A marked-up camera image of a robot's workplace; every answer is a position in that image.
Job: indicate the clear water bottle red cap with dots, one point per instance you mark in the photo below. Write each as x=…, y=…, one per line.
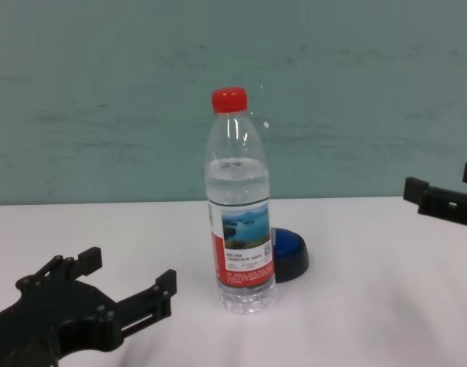
x=239, y=229

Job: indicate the blue push button black base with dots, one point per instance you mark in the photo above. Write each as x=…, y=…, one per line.
x=290, y=252

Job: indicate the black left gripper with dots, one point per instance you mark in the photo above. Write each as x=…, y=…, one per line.
x=57, y=317

